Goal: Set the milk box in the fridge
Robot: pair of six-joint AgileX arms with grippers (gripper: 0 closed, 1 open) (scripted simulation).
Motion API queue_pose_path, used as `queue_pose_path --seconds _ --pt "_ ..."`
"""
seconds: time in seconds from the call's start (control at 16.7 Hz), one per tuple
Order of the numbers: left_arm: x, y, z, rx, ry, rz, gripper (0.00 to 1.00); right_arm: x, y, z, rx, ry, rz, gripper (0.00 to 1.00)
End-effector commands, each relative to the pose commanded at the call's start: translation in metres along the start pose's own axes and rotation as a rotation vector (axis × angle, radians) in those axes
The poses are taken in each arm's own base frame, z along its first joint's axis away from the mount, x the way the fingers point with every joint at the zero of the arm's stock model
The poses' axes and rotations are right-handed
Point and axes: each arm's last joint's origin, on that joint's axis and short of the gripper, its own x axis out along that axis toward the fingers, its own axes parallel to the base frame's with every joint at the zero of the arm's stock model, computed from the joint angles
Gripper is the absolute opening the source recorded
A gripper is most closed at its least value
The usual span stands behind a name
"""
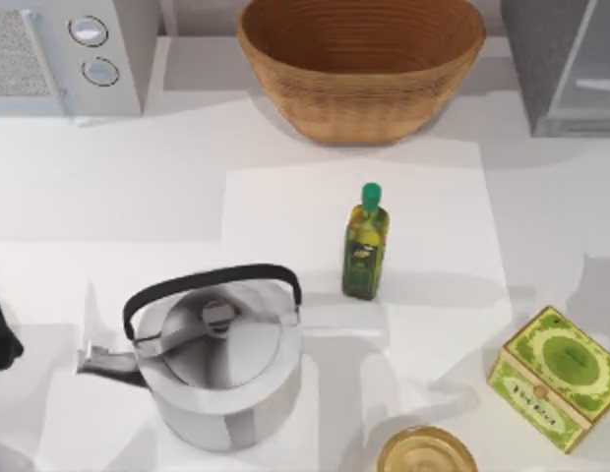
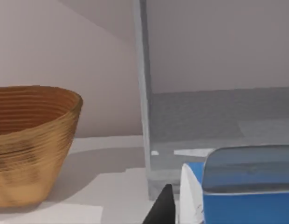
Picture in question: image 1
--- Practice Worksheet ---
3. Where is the brown woven basket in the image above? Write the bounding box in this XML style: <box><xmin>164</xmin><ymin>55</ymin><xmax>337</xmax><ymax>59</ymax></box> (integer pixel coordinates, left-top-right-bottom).
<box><xmin>235</xmin><ymin>0</ymin><xmax>487</xmax><ymax>147</ymax></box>

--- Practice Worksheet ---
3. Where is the pale yellow glass bowl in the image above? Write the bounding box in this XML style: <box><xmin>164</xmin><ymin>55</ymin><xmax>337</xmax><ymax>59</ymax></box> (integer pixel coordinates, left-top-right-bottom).
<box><xmin>376</xmin><ymin>425</ymin><xmax>479</xmax><ymax>472</ymax></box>

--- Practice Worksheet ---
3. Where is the small microwave knob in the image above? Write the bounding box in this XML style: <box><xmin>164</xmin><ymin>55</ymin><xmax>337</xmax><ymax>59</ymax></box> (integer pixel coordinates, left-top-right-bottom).
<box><xmin>81</xmin><ymin>56</ymin><xmax>121</xmax><ymax>89</ymax></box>

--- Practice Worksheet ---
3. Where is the large microwave knob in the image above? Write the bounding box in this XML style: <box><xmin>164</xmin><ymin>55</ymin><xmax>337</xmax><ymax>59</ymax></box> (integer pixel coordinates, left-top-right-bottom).
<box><xmin>67</xmin><ymin>15</ymin><xmax>110</xmax><ymax>48</ymax></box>

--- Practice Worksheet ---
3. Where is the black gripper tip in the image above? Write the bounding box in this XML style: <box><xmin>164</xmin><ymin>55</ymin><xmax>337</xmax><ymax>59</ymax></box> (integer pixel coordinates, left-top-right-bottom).
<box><xmin>0</xmin><ymin>270</ymin><xmax>26</xmax><ymax>371</ymax></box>

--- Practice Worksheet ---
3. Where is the silver kettle with black handle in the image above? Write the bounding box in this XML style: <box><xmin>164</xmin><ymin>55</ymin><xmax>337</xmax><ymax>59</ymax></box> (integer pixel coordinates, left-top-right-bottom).
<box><xmin>76</xmin><ymin>264</ymin><xmax>305</xmax><ymax>453</ymax></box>

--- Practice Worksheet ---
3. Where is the green bottle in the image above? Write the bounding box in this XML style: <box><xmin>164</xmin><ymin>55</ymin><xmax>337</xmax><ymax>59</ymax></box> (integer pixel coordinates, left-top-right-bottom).
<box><xmin>340</xmin><ymin>182</ymin><xmax>391</xmax><ymax>300</ymax></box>

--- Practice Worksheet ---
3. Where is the grey cabinet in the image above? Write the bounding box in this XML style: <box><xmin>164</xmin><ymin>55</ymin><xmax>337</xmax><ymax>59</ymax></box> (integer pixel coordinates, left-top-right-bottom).
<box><xmin>499</xmin><ymin>0</ymin><xmax>610</xmax><ymax>139</ymax></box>

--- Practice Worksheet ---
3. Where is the green and cream box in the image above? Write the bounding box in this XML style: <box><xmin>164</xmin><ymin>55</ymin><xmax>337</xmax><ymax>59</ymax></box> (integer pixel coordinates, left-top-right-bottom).
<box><xmin>486</xmin><ymin>305</ymin><xmax>610</xmax><ymax>455</ymax></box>

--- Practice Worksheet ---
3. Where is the pale microwave oven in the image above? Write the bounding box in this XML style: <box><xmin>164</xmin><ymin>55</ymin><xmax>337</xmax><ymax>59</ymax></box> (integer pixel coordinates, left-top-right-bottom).
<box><xmin>0</xmin><ymin>0</ymin><xmax>164</xmax><ymax>119</ymax></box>

